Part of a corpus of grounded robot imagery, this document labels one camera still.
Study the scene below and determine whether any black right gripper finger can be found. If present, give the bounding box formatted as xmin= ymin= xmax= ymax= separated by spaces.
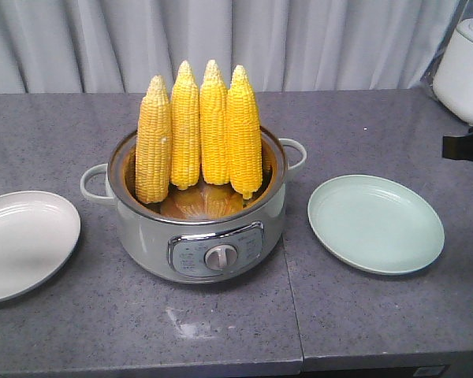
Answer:
xmin=442 ymin=127 xmax=473 ymax=161

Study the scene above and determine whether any pale yellow corn cob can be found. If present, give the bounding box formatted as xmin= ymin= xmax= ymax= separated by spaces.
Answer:
xmin=135 ymin=75 xmax=172 ymax=204

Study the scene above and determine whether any grey curtain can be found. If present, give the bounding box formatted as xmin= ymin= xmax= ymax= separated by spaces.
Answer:
xmin=0 ymin=1 xmax=465 ymax=94

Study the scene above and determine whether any white round plate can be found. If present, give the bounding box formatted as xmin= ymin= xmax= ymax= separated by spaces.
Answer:
xmin=0 ymin=191 xmax=81 ymax=302

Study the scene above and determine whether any green round plate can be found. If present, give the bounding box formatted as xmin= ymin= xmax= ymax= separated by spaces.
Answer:
xmin=307 ymin=175 xmax=445 ymax=276

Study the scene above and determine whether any green electric cooking pot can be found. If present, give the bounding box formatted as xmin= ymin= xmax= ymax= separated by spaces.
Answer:
xmin=80 ymin=129 xmax=307 ymax=284

